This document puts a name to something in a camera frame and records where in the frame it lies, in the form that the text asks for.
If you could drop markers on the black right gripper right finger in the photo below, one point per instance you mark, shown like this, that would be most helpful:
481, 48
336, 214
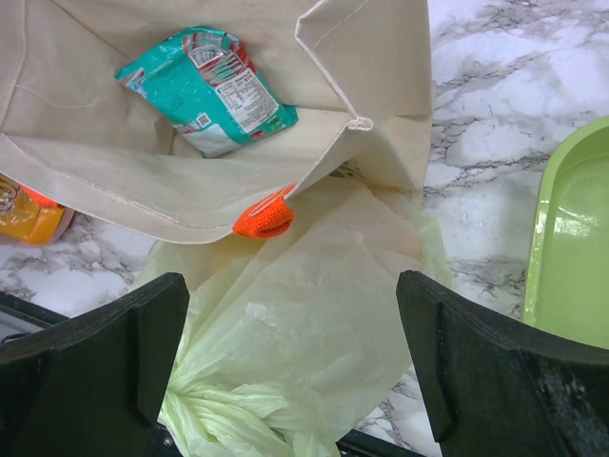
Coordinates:
493, 386

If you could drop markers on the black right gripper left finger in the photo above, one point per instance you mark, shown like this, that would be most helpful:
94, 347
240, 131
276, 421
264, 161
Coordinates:
93, 385

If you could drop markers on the pale green plastic grocery bag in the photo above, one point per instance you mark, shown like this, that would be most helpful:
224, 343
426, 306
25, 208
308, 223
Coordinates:
290, 342

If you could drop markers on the green white candy packet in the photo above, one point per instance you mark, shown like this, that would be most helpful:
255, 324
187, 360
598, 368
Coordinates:
204, 83

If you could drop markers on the beige tote bag orange handles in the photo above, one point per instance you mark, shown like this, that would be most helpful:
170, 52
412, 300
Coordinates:
358, 74

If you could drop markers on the green plastic tray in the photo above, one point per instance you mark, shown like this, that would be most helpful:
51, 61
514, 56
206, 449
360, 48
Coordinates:
566, 287

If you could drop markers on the pink two-tier shelf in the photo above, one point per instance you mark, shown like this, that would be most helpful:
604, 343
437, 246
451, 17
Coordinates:
63, 225

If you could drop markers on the orange snack packet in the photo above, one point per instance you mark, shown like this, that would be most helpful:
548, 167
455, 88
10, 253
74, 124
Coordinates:
25, 219

